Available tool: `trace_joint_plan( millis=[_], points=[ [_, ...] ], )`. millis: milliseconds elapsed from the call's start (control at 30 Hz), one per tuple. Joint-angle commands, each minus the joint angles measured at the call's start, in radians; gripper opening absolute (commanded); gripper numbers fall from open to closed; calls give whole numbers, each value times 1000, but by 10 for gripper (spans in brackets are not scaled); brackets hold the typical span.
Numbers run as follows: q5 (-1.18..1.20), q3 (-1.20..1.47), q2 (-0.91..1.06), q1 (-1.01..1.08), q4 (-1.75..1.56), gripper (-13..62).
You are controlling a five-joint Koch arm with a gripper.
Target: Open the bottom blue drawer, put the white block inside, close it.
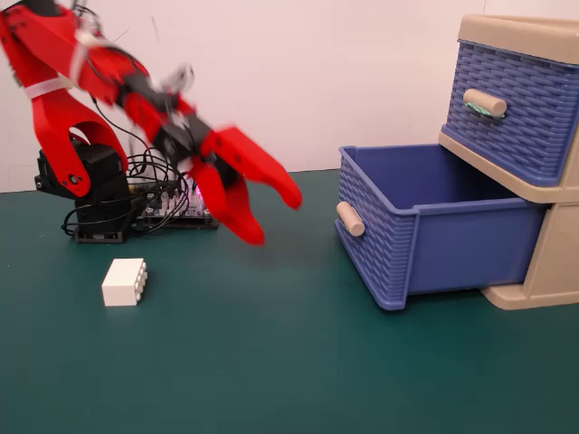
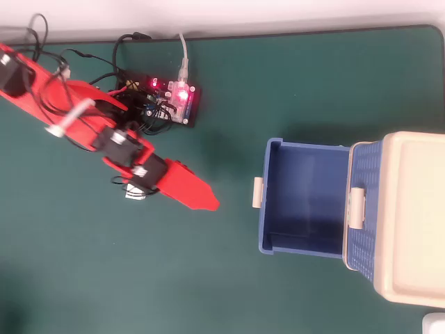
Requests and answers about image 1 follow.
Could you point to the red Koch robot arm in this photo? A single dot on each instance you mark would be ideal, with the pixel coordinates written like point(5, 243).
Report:
point(50, 117)

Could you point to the dark green table mat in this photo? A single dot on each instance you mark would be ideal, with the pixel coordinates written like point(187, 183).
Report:
point(253, 352)

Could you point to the white zip tie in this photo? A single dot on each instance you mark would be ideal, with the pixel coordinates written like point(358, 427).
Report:
point(83, 47)
point(47, 87)

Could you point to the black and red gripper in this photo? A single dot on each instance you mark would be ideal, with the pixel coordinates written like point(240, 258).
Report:
point(183, 135)

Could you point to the white building block cube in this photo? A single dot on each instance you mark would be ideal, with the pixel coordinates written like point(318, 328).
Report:
point(120, 282)

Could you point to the controller circuit board with LEDs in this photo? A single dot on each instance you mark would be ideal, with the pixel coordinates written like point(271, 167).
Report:
point(181, 214)

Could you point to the black robot base with servo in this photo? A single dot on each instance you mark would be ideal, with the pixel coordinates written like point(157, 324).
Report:
point(101, 203)

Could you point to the blue woven drawer with putty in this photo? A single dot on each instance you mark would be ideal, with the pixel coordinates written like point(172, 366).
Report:
point(520, 140)

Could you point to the beige plastic drawer cabinet frame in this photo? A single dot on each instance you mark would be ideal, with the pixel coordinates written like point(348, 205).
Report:
point(563, 253)

